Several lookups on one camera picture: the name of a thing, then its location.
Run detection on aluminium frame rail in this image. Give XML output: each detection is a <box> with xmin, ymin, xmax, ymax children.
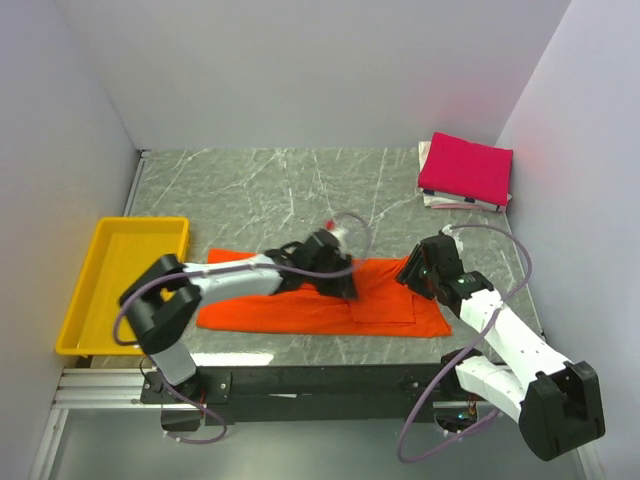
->
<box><xmin>52</xmin><ymin>363</ymin><xmax>584</xmax><ymax>411</ymax></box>

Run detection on folded magenta t shirt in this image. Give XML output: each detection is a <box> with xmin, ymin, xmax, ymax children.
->
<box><xmin>417</xmin><ymin>132</ymin><xmax>513</xmax><ymax>212</ymax></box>

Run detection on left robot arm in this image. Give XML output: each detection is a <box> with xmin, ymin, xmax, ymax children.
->
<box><xmin>116</xmin><ymin>226</ymin><xmax>357</xmax><ymax>402</ymax></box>

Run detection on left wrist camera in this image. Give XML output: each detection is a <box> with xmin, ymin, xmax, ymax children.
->
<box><xmin>324</xmin><ymin>219</ymin><xmax>349</xmax><ymax>251</ymax></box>

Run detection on black base beam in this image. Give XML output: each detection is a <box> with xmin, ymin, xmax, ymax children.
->
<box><xmin>139</xmin><ymin>363</ymin><xmax>499</xmax><ymax>432</ymax></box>

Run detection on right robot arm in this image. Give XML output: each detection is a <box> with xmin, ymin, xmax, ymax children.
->
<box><xmin>396</xmin><ymin>233</ymin><xmax>605</xmax><ymax>461</ymax></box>

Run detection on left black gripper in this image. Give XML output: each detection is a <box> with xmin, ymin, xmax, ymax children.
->
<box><xmin>306</xmin><ymin>251</ymin><xmax>358</xmax><ymax>298</ymax></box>

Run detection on yellow plastic tray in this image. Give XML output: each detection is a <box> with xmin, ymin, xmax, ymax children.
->
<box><xmin>55</xmin><ymin>217</ymin><xmax>189</xmax><ymax>357</ymax></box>

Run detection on orange t shirt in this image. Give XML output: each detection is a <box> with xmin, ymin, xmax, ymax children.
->
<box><xmin>196</xmin><ymin>258</ymin><xmax>452</xmax><ymax>338</ymax></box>

